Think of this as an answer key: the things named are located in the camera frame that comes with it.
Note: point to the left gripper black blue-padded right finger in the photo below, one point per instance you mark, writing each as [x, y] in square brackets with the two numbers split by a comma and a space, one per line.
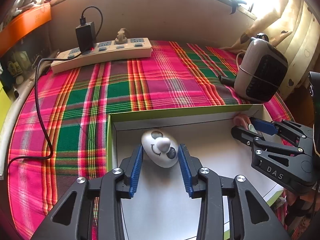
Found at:
[250, 217]

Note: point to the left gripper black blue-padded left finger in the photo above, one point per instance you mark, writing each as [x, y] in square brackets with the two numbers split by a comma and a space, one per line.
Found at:
[72, 216]

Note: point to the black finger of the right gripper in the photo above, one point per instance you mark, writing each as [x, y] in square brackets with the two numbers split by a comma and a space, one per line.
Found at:
[245, 136]

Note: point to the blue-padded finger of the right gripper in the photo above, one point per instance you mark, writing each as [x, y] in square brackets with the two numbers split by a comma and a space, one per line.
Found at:
[264, 126]

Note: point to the pink clip object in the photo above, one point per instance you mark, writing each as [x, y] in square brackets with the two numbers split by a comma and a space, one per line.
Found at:
[243, 121]

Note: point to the white smiley face toy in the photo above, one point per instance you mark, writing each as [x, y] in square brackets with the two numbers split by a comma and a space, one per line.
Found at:
[161, 147]

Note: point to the grey black portable heater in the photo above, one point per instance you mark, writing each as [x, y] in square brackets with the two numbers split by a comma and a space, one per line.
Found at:
[261, 71]

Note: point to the pink green plaid cloth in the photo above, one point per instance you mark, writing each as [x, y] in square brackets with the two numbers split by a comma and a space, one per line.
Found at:
[75, 106]

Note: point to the green white cardboard tray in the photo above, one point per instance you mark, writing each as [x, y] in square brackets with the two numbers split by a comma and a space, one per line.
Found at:
[161, 207]

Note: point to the cream heart pattern curtain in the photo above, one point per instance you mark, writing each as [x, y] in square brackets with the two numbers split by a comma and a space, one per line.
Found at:
[293, 29]

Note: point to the yellow box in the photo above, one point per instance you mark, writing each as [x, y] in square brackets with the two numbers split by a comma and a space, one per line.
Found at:
[5, 104]

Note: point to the small beige figurine plug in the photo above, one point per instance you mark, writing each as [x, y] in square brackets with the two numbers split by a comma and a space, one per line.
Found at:
[121, 37]

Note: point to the beige power strip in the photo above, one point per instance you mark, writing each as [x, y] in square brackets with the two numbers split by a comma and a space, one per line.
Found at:
[103, 52]

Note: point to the black charger adapter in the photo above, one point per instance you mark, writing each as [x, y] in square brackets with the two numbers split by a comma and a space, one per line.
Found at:
[86, 36]

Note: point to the orange box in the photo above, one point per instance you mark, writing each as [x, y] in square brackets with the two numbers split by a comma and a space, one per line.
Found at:
[24, 24]

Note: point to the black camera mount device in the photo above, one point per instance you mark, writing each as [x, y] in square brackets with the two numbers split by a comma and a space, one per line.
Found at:
[314, 79]

